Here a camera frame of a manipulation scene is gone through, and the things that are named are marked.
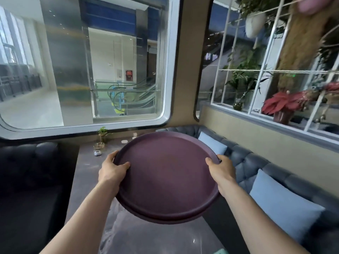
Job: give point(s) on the person's left hand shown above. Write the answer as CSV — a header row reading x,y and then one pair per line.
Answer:
x,y
110,171

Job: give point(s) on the large rounded silver window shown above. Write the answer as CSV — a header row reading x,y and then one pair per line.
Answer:
x,y
66,63

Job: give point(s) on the clear glass ashtray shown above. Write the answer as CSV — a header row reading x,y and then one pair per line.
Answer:
x,y
98,146

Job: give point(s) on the escalator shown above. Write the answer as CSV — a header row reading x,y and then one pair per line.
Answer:
x,y
137,96

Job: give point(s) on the green plant in glass vase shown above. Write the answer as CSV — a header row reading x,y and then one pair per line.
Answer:
x,y
102,132

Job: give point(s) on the rounded dark side window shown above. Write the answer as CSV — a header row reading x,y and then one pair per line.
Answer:
x,y
212,37

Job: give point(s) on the white lattice frame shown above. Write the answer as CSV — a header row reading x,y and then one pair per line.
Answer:
x,y
258,84

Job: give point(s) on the black tufted leather sofa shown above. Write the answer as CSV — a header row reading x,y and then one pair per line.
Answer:
x,y
243,161
26,169

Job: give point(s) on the small white device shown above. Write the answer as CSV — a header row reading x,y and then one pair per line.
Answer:
x,y
98,153

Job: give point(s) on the light blue cushion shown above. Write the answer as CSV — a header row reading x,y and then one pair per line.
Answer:
x,y
212,145
283,203

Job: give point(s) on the grey marble table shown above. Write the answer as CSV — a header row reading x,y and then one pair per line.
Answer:
x,y
87,182

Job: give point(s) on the red leaf potted plant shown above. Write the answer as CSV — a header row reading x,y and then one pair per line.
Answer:
x,y
283,101

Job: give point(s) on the person's left forearm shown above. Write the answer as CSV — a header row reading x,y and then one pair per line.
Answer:
x,y
79,222

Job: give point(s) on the hanging plant in white pot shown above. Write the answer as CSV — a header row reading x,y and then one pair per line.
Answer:
x,y
254,23

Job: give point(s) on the leafy green potted plant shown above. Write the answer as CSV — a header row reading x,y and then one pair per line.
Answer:
x,y
241,76

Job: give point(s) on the person's right hand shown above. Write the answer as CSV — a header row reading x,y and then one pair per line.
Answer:
x,y
225,173

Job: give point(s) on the person's right forearm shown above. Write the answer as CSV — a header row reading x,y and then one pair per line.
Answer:
x,y
259,224

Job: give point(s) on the round purple tray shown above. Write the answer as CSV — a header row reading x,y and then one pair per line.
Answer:
x,y
166,174
169,221

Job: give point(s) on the red wall cabinet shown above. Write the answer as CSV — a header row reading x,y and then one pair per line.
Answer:
x,y
129,75

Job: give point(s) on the brown fuzzy trunk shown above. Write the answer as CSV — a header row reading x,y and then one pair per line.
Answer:
x,y
299,44

